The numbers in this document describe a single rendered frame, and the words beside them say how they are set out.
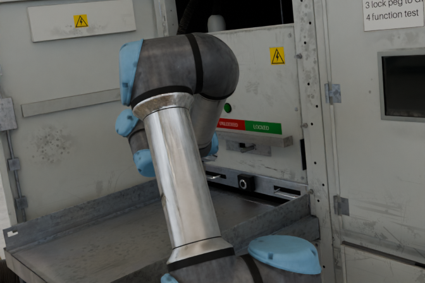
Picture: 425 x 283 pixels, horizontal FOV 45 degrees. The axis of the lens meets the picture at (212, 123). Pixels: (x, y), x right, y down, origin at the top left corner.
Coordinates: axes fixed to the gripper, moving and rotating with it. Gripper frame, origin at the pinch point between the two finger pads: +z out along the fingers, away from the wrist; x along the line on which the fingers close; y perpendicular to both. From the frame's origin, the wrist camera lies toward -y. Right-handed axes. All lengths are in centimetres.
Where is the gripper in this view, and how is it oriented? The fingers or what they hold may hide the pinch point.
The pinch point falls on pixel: (212, 155)
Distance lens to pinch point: 158.2
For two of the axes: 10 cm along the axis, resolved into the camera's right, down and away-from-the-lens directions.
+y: 6.5, 0.8, -7.6
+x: 2.8, -9.5, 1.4
